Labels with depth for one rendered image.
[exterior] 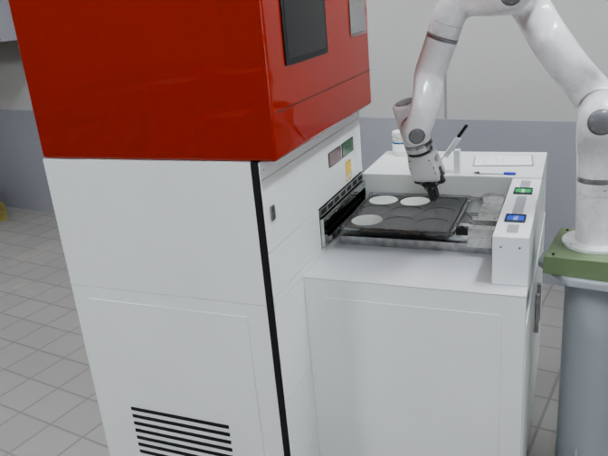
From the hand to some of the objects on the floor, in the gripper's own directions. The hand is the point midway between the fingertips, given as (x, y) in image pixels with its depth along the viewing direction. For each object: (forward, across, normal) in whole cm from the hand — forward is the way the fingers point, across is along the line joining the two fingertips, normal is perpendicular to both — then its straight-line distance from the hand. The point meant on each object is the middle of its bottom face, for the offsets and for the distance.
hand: (433, 193), depth 204 cm
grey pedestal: (+104, +45, -19) cm, 114 cm away
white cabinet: (+96, -16, -14) cm, 99 cm away
